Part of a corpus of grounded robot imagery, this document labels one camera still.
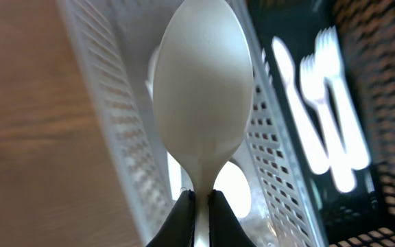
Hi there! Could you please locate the clear plastic basket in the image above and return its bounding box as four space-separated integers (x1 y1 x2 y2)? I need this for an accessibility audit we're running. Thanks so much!
60 0 328 246

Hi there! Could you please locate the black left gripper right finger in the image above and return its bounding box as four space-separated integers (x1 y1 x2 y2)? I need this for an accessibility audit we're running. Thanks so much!
208 189 255 247

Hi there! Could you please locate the white plastic fork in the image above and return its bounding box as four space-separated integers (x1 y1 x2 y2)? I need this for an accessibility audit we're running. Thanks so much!
315 26 371 170
300 54 356 193

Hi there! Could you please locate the black plastic basket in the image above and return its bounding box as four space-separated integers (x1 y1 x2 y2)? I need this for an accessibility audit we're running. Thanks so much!
248 0 395 246

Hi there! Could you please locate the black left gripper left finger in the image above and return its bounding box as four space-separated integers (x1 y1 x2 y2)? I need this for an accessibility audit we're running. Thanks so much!
146 190 195 247

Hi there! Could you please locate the pale pink plastic spoon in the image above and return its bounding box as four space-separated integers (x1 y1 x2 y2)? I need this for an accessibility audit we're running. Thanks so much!
272 36 329 175

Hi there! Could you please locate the white plastic spoon top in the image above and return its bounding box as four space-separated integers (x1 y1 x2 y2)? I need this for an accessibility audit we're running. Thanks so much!
145 46 159 99

